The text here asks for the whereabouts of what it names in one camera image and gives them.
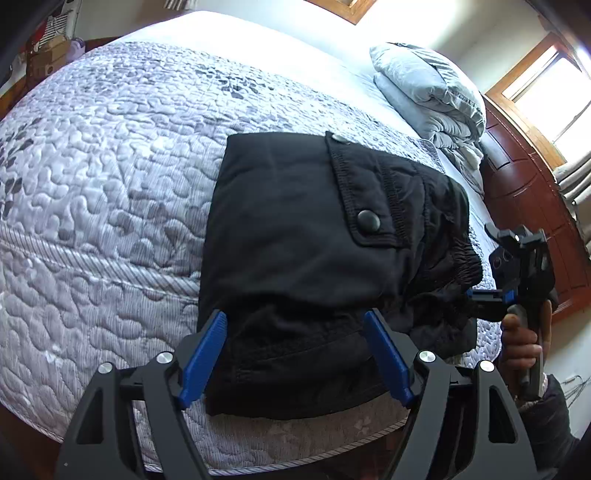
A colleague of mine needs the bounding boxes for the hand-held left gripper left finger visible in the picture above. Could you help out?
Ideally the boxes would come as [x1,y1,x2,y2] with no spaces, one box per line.
[55,309,229,480]

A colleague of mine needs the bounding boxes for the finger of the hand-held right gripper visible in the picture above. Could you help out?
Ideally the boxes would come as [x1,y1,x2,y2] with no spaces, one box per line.
[484,223,520,250]
[465,285,517,322]

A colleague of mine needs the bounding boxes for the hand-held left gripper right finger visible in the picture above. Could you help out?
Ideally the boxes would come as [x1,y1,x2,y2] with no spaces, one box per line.
[364,308,540,480]

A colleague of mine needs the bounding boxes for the black pants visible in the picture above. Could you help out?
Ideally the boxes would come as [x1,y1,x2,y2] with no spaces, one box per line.
[196,130,485,421]

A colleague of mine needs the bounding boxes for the person's right forearm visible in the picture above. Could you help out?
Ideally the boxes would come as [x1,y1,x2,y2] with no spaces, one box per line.
[515,373,583,480]

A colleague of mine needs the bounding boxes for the person's right hand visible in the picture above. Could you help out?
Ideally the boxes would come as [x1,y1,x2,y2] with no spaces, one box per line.
[500,300,553,386]

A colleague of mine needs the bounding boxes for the wooden headboard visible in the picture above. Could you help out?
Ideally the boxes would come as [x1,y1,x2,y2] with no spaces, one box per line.
[480,95,591,324]

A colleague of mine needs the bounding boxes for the light grey cloth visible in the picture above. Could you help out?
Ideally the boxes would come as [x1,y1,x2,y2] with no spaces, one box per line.
[433,137,486,195]

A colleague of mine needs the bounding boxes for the grey striped curtain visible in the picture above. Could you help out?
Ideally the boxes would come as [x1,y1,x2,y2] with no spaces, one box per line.
[551,158,591,209]

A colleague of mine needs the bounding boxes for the arched wooden framed window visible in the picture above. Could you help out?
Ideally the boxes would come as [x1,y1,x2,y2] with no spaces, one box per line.
[485,31,591,168]

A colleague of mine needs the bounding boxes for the folded grey duvet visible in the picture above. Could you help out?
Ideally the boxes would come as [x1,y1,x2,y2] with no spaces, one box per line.
[369,42,488,151]

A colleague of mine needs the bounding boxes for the bed with quilted lilac cover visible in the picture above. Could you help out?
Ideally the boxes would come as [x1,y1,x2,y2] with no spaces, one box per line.
[0,9,505,472]

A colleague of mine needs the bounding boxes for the cardboard box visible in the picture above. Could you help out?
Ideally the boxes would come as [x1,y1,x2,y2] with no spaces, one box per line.
[28,36,71,78]

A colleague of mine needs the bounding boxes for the white wire rack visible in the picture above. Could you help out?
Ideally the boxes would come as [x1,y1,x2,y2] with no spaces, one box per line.
[50,13,74,43]

